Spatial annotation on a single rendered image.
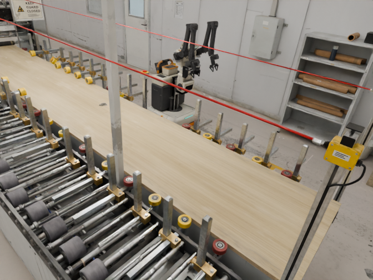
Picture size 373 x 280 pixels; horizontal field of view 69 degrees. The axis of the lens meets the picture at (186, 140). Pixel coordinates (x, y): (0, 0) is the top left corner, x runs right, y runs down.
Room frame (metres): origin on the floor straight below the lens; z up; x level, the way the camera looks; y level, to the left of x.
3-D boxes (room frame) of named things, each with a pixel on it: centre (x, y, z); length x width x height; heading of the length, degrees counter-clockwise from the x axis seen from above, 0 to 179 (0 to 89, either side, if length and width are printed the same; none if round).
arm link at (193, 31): (3.53, 0.03, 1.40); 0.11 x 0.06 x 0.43; 141
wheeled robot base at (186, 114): (3.99, 0.25, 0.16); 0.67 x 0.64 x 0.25; 51
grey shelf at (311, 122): (3.89, -1.97, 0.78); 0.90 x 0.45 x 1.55; 52
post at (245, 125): (2.01, -0.48, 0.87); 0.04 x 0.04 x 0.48; 52
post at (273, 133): (1.86, -0.67, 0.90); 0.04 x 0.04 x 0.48; 52
